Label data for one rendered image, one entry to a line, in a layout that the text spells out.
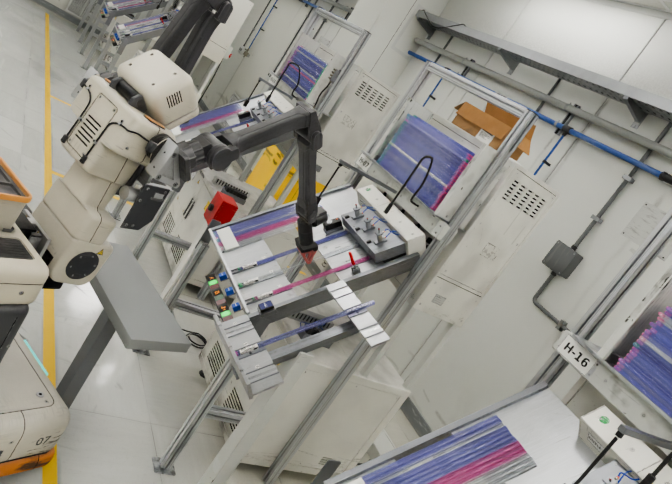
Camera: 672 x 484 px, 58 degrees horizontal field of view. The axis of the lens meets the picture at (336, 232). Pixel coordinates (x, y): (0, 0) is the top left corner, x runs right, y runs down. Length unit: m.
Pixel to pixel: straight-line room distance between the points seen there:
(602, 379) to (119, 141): 1.46
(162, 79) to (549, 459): 1.48
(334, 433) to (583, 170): 2.22
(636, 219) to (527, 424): 2.07
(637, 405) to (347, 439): 1.50
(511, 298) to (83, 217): 2.75
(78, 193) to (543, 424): 1.48
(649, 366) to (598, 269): 1.99
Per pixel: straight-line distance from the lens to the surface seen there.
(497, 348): 3.92
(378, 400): 2.83
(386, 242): 2.42
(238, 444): 2.25
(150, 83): 1.83
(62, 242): 1.96
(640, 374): 1.77
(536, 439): 1.83
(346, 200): 2.85
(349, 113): 3.70
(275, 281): 2.42
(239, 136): 1.86
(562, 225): 3.93
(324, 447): 2.90
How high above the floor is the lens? 1.63
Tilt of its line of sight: 13 degrees down
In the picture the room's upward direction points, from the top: 34 degrees clockwise
